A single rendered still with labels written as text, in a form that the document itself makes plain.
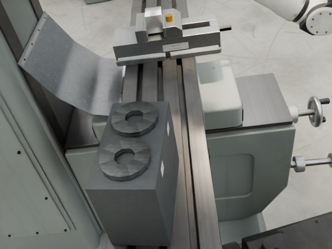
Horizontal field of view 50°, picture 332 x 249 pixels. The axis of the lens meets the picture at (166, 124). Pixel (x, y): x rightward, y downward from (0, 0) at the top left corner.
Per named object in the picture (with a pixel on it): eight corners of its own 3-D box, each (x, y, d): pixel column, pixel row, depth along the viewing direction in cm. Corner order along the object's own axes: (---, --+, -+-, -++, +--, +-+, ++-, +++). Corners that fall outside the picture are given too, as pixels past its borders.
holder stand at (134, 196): (180, 160, 85) (168, 95, 71) (171, 247, 69) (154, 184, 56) (130, 160, 87) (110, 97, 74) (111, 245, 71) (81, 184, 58)
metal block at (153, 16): (163, 22, 119) (160, 6, 115) (163, 31, 115) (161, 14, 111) (147, 25, 120) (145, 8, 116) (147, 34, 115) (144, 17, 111)
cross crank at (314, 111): (319, 111, 141) (323, 87, 133) (329, 132, 132) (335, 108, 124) (277, 116, 142) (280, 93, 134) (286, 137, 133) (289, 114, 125)
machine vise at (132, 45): (216, 30, 126) (215, 0, 119) (222, 52, 116) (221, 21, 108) (119, 43, 129) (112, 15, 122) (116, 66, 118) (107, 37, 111)
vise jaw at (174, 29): (181, 18, 122) (179, 7, 119) (183, 36, 113) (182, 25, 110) (163, 20, 122) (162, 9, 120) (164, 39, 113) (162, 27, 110)
